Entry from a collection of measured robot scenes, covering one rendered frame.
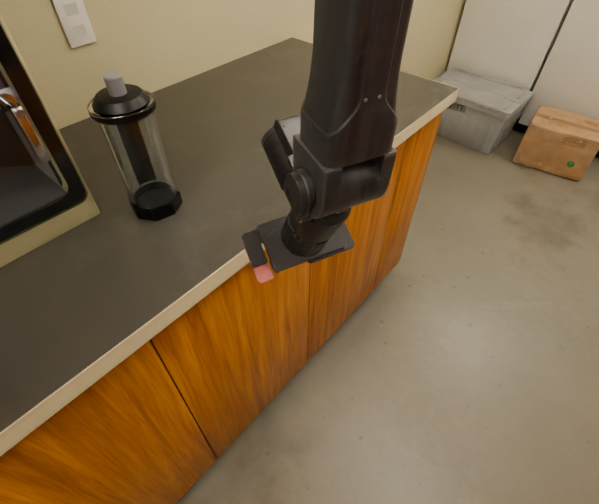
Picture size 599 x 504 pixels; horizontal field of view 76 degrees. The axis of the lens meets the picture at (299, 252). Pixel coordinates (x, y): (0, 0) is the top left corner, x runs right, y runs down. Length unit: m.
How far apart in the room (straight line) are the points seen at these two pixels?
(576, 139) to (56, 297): 2.72
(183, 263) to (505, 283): 1.69
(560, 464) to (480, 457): 0.27
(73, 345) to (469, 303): 1.65
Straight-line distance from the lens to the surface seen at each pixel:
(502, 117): 2.82
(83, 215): 0.87
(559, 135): 2.87
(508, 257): 2.25
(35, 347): 0.72
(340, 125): 0.28
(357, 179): 0.32
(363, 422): 1.56
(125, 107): 0.71
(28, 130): 0.71
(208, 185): 0.89
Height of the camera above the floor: 1.46
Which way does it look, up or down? 47 degrees down
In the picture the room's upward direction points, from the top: straight up
